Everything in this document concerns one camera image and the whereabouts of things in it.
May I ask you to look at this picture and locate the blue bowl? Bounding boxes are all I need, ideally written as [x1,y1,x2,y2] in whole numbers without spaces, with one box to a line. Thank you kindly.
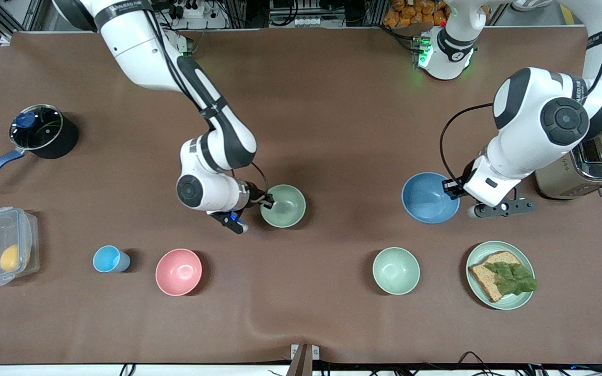
[401,172,461,225]

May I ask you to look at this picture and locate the white power strip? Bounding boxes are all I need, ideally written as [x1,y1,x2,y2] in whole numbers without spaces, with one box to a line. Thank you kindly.
[173,0,219,20]

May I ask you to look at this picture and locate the brown table cloth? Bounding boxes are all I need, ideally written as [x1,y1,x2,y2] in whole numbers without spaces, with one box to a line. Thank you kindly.
[0,27,602,366]

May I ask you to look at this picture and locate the green bowl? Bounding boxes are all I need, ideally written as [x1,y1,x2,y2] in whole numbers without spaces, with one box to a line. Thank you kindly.
[260,184,307,229]
[373,247,421,296]

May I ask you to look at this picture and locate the black saucepan blue handle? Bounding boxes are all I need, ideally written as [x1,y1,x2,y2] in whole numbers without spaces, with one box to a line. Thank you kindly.
[0,104,79,190]

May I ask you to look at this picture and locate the light blue cup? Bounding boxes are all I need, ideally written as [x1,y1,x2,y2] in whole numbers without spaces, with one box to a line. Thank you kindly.
[92,245,131,273]

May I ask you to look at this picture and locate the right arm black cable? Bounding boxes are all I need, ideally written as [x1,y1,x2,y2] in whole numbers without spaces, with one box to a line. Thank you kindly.
[144,0,270,196]

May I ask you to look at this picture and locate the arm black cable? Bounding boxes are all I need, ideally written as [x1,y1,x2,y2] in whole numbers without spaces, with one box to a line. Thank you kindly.
[439,0,602,183]
[144,0,270,196]

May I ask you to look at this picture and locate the metal table edge bracket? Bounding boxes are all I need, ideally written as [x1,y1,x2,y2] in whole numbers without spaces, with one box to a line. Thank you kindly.
[286,343,320,376]

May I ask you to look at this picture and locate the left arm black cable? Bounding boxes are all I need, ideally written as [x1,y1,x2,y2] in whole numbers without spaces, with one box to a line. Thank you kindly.
[439,0,602,183]

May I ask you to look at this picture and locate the pink bowl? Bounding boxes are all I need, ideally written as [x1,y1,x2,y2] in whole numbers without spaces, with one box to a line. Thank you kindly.
[155,248,203,297]

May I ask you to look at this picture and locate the green lettuce leaf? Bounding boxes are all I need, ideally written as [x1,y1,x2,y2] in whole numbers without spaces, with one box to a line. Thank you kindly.
[484,261,539,296]

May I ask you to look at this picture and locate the silver beige toaster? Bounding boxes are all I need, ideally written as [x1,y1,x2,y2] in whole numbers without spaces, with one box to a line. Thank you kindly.
[535,123,602,201]

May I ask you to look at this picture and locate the brown bread slice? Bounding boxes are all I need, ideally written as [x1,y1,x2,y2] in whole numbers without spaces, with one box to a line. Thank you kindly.
[468,251,524,303]

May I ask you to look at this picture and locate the glass lid blue knob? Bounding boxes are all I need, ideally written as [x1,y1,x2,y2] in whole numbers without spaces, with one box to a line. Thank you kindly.
[9,105,64,150]

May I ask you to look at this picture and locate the green plate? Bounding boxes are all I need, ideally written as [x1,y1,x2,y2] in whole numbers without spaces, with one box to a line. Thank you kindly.
[466,241,536,311]

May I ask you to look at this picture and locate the yellow fruit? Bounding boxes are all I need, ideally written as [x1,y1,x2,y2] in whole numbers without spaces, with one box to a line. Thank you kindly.
[0,244,20,272]

